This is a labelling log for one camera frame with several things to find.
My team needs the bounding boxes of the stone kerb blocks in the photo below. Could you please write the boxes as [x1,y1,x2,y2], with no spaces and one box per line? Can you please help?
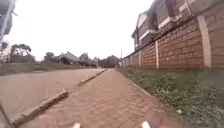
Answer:
[11,68,108,128]

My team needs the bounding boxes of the row of trees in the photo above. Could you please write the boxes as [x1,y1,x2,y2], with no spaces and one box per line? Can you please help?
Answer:
[0,42,120,69]

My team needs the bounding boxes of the reddish paved road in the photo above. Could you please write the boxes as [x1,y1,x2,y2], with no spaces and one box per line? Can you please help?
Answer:
[0,68,107,122]

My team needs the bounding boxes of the grass verge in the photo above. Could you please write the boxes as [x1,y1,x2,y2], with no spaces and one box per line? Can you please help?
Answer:
[115,66,224,128]

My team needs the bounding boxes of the brick building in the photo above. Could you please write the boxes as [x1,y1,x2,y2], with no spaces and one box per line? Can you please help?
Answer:
[131,0,224,52]

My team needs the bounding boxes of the brick boundary wall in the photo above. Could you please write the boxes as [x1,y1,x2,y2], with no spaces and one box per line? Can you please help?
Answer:
[118,2,224,70]

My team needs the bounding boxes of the red brick path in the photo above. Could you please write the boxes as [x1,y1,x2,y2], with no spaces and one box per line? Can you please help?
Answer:
[20,68,188,128]

